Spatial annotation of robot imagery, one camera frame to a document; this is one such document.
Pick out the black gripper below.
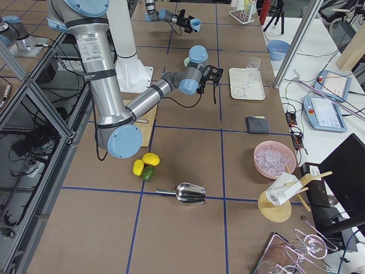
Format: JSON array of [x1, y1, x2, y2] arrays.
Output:
[[196, 65, 224, 104], [176, 13, 200, 34]]

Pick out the light blue plastic cup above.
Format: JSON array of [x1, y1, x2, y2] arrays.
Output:
[[190, 19, 201, 29]]

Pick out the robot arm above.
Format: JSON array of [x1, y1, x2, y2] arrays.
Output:
[[47, 1, 223, 159], [145, 0, 201, 33]]

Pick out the blue bowl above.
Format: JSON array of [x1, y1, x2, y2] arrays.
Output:
[[267, 40, 290, 61]]

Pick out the pink bowl with ice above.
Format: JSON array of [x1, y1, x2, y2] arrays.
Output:
[[253, 140, 297, 179]]

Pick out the metal ice scoop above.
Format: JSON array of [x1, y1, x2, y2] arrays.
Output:
[[155, 182, 206, 204]]

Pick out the cream bear tray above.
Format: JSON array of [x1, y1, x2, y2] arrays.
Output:
[[229, 68, 265, 101]]

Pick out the grey folded cloth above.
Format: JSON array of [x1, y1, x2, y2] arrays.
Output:
[[245, 116, 271, 134]]

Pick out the clear wine glass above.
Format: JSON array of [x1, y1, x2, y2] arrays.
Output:
[[243, 57, 261, 87]]

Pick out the pink cup on rack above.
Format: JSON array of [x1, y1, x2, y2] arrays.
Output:
[[230, 0, 238, 7]]

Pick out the yellow cup on rack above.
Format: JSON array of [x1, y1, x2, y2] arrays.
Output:
[[245, 0, 257, 14]]

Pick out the wooden cutting board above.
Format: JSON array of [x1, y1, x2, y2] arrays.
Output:
[[133, 106, 157, 148]]

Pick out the red cylinder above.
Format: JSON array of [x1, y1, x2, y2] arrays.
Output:
[[259, 0, 271, 26]]

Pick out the reacher grabber stick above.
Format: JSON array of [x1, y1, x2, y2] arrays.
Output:
[[293, 71, 364, 121]]

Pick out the yellow lemon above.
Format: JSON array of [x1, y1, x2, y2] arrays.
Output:
[[132, 159, 145, 176], [142, 152, 160, 166]]

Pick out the green lime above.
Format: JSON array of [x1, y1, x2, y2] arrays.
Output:
[[141, 166, 155, 181]]

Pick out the near blue teach pendant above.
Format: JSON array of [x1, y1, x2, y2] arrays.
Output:
[[303, 95, 347, 133]]

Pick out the blue teach pendant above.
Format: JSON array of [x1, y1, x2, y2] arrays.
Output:
[[303, 95, 347, 133], [314, 70, 351, 103]]

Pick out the far blue teach pendant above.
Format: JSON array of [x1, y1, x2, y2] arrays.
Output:
[[314, 70, 351, 103]]

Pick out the wooden paper towel stand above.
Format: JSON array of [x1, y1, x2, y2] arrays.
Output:
[[258, 171, 332, 223]]

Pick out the black laptop monitor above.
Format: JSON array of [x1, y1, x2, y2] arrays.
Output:
[[301, 133, 364, 236]]

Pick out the hanging wine glasses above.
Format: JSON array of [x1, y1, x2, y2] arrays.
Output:
[[252, 215, 339, 273]]

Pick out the white wire cup rack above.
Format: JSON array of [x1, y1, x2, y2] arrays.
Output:
[[229, 5, 257, 25]]

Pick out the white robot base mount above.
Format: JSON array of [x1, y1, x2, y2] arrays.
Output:
[[107, 0, 153, 94]]

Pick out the black camera tripod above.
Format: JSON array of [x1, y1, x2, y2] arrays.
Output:
[[263, 0, 285, 35]]

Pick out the aluminium frame post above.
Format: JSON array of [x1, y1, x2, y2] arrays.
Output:
[[273, 0, 323, 89]]

